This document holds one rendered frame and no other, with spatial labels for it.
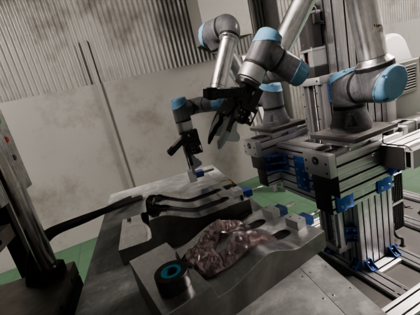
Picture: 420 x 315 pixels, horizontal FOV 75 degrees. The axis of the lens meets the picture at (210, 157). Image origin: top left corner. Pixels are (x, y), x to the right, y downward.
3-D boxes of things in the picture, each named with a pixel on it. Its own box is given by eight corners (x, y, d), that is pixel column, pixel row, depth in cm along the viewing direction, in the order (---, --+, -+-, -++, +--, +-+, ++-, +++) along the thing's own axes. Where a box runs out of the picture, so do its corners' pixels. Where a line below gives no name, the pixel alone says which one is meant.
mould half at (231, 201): (232, 197, 129) (225, 170, 126) (254, 219, 105) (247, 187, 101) (126, 231, 120) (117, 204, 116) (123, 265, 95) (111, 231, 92)
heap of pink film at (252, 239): (244, 222, 93) (240, 202, 91) (284, 242, 78) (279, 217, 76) (177, 260, 81) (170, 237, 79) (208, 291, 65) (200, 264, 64)
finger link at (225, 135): (237, 154, 76) (246, 124, 78) (221, 147, 73) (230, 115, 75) (231, 154, 79) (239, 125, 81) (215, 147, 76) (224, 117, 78)
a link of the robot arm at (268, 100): (276, 107, 143) (272, 81, 139) (256, 109, 153) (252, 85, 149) (289, 102, 150) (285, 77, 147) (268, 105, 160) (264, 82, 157)
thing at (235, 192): (261, 190, 114) (259, 179, 112) (266, 194, 109) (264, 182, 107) (232, 200, 111) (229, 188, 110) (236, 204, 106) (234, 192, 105)
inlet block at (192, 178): (213, 172, 138) (210, 162, 137) (215, 175, 133) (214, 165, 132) (188, 180, 135) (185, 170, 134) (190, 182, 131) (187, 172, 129)
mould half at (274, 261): (265, 220, 102) (260, 193, 100) (326, 246, 80) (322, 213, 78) (140, 293, 79) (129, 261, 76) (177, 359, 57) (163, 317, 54)
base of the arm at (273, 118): (279, 119, 163) (276, 103, 160) (295, 120, 149) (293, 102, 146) (257, 126, 158) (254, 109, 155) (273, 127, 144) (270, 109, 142)
